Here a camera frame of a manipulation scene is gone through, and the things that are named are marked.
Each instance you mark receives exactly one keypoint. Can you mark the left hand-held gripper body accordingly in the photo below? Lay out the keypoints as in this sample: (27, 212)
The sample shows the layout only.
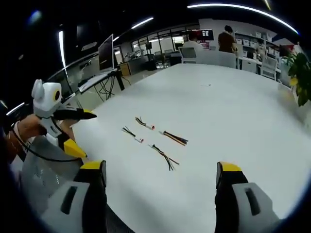
(46, 99)

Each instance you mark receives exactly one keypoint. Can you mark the long ceiling light strip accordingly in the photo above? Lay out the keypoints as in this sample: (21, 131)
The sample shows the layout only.
(245, 11)

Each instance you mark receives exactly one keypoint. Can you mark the shelf of white storage boxes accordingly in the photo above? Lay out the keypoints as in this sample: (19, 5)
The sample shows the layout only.
(252, 42)

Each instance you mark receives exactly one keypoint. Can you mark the computer monitor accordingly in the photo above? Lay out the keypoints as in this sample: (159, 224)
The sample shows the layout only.
(106, 54)

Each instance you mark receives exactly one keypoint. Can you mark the wall screen with red picture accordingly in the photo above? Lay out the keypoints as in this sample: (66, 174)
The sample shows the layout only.
(204, 34)

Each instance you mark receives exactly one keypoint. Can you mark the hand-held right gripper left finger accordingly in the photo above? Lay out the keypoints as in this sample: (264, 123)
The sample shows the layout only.
(92, 194)

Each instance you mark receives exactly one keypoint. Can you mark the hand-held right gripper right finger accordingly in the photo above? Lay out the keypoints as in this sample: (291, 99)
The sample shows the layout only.
(226, 201)

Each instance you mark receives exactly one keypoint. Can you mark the white mesh office chair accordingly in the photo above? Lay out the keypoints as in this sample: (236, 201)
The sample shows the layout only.
(269, 66)

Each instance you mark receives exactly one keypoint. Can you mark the green potted plant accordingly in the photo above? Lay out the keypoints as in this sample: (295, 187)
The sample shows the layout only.
(300, 72)

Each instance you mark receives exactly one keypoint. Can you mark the grey mesh office chair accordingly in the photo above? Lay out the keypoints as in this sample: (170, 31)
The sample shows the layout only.
(43, 174)

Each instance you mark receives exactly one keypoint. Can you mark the person's left hand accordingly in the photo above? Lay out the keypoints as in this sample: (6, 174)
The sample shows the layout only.
(30, 127)

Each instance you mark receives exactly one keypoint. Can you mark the white desk with black legs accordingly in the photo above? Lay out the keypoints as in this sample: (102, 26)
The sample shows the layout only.
(97, 80)

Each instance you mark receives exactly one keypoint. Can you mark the short ceiling light strip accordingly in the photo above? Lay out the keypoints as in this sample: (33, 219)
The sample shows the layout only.
(142, 22)
(61, 49)

